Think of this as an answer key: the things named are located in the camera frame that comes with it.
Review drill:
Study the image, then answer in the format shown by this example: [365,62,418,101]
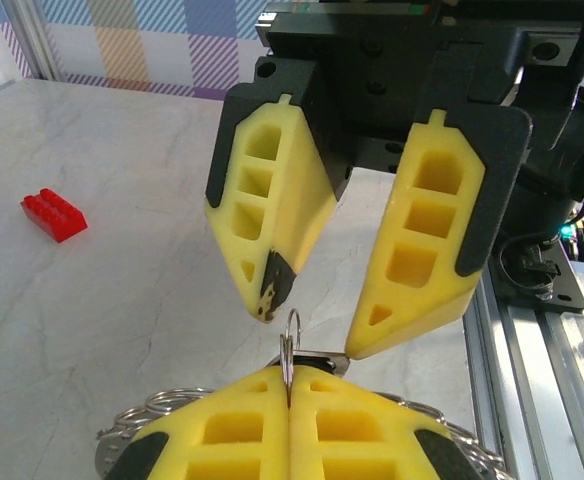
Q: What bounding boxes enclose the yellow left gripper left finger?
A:
[104,364,293,480]

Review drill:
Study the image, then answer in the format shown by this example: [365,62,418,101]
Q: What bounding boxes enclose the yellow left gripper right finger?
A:
[289,366,466,480]

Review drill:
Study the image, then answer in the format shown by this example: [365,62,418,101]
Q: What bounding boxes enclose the small red toy brick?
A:
[20,187,89,245]

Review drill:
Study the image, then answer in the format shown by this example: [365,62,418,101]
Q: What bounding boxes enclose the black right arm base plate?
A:
[489,234,584,315]

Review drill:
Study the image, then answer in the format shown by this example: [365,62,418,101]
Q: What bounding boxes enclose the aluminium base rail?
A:
[464,259,584,480]

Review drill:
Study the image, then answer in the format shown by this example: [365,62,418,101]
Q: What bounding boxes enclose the aluminium frame post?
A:
[0,0,66,84]

